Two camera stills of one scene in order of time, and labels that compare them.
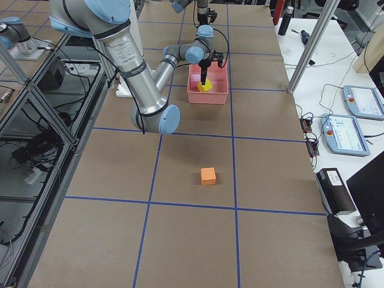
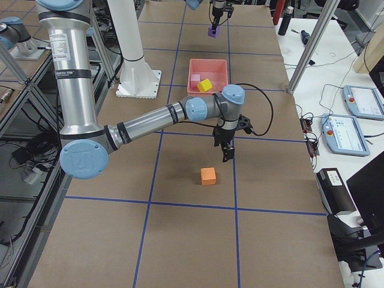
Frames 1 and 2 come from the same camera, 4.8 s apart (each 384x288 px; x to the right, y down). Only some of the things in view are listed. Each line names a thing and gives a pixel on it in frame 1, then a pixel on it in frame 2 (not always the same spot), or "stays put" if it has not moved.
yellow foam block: x=204 y=87 stays put
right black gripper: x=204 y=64 -> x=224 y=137
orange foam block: x=208 y=176 stays put
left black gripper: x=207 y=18 -> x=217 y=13
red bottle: x=279 y=6 stays put
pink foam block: x=195 y=79 stays put
